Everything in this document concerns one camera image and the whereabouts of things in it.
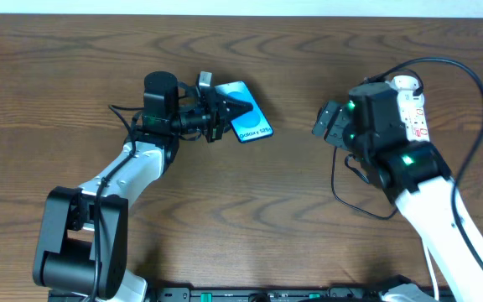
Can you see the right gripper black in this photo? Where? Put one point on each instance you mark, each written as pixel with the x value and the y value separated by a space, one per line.
pixel 331 126

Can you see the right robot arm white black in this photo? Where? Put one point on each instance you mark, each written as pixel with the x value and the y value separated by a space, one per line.
pixel 384 126

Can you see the white power strip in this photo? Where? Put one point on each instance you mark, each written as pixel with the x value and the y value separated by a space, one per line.
pixel 411 107

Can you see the blue Galaxy smartphone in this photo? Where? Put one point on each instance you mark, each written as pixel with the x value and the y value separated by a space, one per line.
pixel 250 126

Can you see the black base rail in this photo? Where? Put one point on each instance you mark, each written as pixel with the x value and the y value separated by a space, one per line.
pixel 405 292

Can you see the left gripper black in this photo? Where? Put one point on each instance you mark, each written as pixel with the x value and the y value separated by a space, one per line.
pixel 215 119

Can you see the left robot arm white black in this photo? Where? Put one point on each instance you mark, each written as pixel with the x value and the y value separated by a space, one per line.
pixel 82 245

